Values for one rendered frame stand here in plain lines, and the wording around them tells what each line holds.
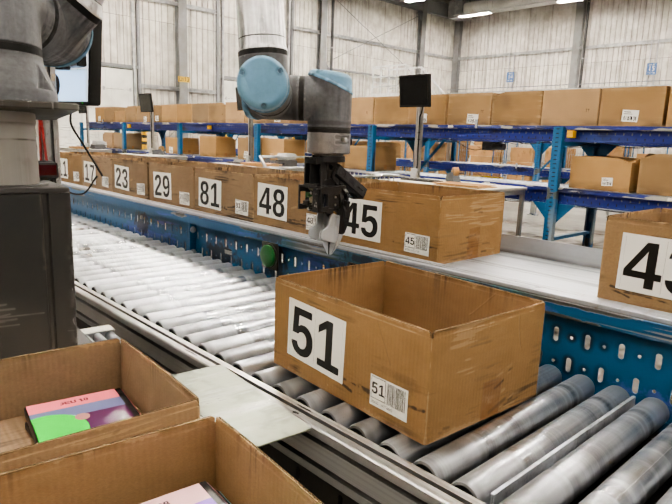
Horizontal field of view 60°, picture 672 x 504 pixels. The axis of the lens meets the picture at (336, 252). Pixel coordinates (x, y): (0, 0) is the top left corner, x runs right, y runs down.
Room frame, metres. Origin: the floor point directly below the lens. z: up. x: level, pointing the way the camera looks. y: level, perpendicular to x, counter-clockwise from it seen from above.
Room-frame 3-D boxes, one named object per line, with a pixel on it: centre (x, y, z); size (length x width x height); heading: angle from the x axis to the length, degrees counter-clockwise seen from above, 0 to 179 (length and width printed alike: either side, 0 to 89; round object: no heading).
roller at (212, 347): (1.32, 0.09, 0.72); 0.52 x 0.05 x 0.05; 133
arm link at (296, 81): (1.23, 0.14, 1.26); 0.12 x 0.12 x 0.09; 1
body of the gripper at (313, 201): (1.24, 0.03, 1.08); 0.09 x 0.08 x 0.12; 134
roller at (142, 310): (1.56, 0.32, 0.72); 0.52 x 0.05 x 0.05; 133
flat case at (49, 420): (0.75, 0.33, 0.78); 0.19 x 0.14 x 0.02; 35
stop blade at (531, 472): (0.83, -0.37, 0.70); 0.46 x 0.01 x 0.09; 133
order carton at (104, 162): (3.08, 1.12, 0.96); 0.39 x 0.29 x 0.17; 43
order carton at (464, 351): (1.02, -0.12, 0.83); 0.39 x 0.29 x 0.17; 40
